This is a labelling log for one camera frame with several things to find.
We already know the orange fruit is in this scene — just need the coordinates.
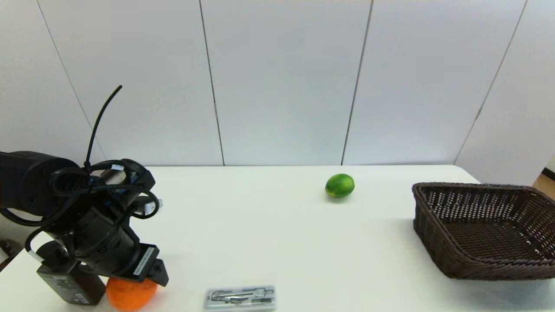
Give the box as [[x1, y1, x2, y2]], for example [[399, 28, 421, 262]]
[[106, 276, 159, 312]]

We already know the dark grey pump bottle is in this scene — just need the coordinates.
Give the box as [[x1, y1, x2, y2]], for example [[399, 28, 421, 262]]
[[36, 240, 107, 306]]

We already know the clear case with metal tools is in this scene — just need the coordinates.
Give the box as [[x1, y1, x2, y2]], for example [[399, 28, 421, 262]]
[[205, 286, 277, 311]]

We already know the green lime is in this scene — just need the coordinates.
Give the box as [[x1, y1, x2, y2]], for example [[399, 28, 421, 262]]
[[325, 173, 355, 199]]

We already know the dark brown wicker basket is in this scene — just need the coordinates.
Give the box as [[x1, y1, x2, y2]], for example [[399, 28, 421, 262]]
[[411, 182, 555, 281]]

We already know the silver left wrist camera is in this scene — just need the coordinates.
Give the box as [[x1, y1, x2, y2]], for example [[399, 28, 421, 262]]
[[134, 197, 163, 217]]

